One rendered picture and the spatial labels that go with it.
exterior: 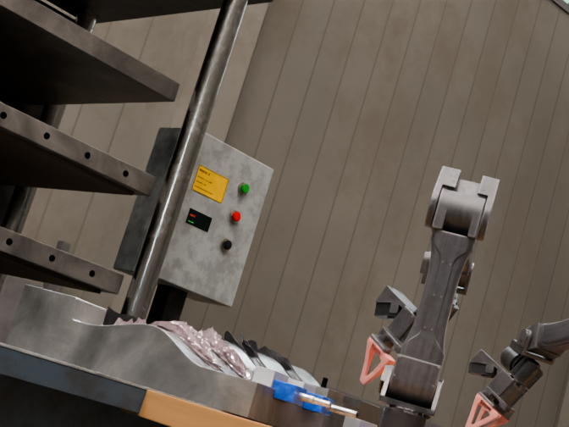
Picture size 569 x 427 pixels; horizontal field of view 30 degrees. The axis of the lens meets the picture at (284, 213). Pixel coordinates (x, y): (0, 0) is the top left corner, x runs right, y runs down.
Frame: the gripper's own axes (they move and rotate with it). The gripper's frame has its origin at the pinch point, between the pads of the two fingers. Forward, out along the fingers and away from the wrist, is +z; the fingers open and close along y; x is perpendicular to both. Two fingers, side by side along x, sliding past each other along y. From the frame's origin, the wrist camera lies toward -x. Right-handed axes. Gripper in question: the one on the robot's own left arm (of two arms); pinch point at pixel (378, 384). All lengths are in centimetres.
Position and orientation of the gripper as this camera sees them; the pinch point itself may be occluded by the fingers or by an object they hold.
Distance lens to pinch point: 190.8
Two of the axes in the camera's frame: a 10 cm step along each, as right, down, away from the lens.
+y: -6.7, -3.4, -6.6
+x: 4.6, 5.1, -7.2
